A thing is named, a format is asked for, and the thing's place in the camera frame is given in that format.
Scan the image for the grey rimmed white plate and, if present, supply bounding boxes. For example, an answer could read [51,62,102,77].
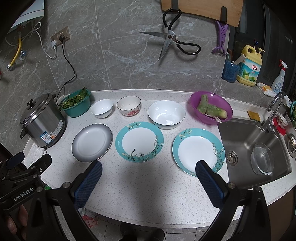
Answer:
[72,123,113,162]

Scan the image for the teal floral plate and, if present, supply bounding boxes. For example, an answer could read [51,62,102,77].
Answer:
[115,121,164,163]
[171,128,225,177]

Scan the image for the small white bowl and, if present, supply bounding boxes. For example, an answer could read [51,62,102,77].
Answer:
[91,99,113,118]

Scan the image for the large white bowl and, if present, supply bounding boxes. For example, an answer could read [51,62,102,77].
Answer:
[148,100,186,130]

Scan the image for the white bowl red flowers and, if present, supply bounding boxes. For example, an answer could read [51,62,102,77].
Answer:
[116,95,142,117]

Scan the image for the kitchen scissors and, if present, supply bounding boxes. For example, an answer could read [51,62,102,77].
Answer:
[142,8,201,60]

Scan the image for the person's left hand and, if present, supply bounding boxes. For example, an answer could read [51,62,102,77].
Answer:
[7,205,28,235]

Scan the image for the crumpled red white bag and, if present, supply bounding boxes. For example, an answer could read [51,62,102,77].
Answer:
[78,207,99,228]

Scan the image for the stainless steel rice cooker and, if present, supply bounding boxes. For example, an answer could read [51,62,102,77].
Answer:
[20,93,67,149]

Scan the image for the stainless steel sink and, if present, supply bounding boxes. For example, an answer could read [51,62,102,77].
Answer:
[218,118,292,189]

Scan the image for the clear glass bowl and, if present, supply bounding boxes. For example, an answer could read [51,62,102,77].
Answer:
[250,143,274,175]

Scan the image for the teal basin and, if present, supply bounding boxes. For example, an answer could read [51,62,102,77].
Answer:
[60,90,91,118]

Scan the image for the purple plastic bowl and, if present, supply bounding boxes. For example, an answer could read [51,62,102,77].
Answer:
[189,91,233,125]

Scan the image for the yellow sponge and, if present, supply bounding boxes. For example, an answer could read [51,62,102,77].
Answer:
[247,110,260,122]

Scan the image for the chrome faucet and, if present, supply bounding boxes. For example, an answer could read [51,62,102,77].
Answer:
[261,91,285,134]

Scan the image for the green peeled vegetable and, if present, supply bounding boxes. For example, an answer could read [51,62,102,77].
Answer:
[197,94,228,123]

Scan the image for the green leafy vegetables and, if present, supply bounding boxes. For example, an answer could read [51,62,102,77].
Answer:
[60,87,89,109]

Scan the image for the red white cup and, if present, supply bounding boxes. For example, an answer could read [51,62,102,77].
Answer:
[273,114,288,136]

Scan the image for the white tube packet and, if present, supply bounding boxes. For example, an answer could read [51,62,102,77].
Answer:
[256,82,276,98]

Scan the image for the blue utensil holder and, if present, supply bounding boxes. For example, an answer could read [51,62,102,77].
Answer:
[222,52,239,83]

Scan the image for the white spray bottle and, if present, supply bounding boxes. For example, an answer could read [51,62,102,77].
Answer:
[271,60,288,94]

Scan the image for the yellow dish soap bottle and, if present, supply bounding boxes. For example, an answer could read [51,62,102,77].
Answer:
[234,45,265,87]

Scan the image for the white water heater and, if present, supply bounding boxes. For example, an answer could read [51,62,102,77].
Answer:
[9,0,45,33]

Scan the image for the purple peeler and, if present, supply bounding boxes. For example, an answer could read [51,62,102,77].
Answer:
[212,20,228,56]

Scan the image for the wooden cutting board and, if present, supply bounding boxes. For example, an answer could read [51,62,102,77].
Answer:
[160,0,244,27]

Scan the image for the white power cable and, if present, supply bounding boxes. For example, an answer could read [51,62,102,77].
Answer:
[4,22,58,60]

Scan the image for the yellow gas hose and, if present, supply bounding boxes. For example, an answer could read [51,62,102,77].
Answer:
[6,37,23,71]

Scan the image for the black power cable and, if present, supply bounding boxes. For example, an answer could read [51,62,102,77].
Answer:
[55,36,77,105]

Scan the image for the wall power socket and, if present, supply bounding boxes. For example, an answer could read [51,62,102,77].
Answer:
[50,26,70,46]

